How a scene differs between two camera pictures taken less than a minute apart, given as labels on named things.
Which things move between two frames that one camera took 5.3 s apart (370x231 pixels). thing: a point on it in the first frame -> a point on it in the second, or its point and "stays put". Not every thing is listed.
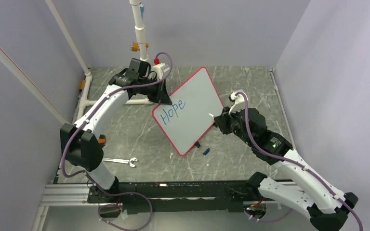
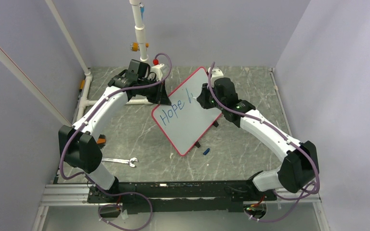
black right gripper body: x=231 y=123 -> x=208 y=101
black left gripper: x=162 y=96 stays put
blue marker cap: x=206 y=152 stays put
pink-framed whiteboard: x=186 y=121 stays put
